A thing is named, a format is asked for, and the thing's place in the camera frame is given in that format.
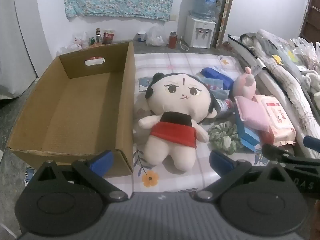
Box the pink-printed plastic bag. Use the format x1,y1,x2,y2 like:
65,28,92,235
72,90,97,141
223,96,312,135
57,31,88,55

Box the white bedding bag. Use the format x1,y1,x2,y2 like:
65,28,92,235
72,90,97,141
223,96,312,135
227,34,278,98

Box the green scrunchie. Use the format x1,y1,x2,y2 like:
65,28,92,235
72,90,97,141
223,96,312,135
207,120,242,155

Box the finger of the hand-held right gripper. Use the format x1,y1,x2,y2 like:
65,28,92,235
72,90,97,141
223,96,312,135
262,144,320,167
303,135,320,153

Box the black-haired plush doll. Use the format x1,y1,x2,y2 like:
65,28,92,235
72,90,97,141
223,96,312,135
136,72,218,172

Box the patterned flat carton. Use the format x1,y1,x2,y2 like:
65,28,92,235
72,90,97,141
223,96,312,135
211,0,235,48

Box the pink sponge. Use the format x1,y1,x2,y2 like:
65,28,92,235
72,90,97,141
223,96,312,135
234,95,270,133

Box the clear plastic bag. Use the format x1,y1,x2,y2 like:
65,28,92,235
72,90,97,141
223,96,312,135
290,37,320,70

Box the white plastic bag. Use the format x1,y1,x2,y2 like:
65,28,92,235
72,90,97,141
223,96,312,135
146,25,168,47

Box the brown wooden cabinet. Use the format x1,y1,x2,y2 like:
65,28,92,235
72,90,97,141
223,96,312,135
299,0,320,45

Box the brown cardboard box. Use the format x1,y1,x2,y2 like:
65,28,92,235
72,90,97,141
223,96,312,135
6,41,137,179

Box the white cable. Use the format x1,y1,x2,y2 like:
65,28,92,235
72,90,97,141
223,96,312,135
179,36,190,52

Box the white water dispenser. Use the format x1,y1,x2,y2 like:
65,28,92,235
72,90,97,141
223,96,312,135
184,15,216,48

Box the blue and white box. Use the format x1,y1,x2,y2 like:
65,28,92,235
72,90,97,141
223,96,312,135
235,116,263,153

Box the pink plush toy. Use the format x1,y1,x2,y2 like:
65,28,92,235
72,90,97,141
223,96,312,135
232,66,258,99

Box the dark blue packet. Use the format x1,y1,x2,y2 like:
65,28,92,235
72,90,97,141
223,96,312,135
200,66,235,90

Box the pink wet wipes pack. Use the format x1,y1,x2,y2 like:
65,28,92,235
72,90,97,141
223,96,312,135
252,94,297,147

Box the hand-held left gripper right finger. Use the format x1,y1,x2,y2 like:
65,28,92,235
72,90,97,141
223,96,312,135
194,150,290,202

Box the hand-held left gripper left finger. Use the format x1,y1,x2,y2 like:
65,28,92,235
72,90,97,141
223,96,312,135
33,150,128,202

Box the blue water jug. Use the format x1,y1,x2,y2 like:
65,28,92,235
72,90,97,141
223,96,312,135
187,0,220,20

